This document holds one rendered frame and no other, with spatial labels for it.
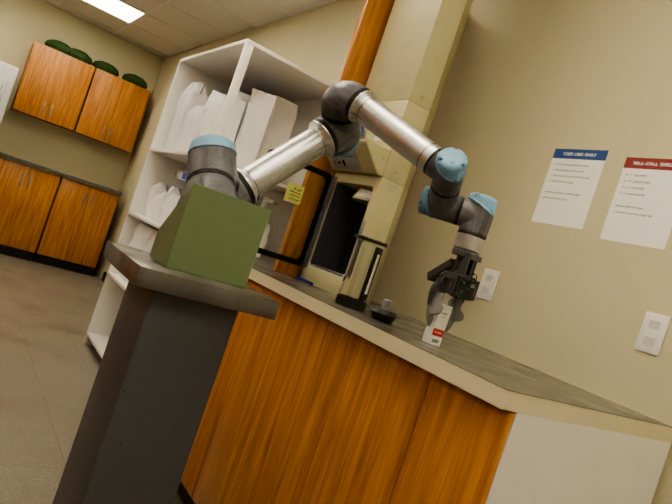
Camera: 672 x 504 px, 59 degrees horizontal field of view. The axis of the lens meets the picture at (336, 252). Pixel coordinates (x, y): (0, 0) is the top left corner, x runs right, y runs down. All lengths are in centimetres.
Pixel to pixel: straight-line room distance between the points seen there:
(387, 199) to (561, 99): 73
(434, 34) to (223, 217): 130
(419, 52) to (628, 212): 94
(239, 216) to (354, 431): 63
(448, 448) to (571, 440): 28
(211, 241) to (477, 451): 71
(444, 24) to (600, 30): 55
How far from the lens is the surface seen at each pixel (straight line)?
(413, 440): 143
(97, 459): 139
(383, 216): 224
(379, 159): 220
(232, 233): 135
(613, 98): 227
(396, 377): 149
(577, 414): 144
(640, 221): 203
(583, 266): 208
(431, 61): 235
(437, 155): 148
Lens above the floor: 108
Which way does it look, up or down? level
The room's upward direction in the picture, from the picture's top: 19 degrees clockwise
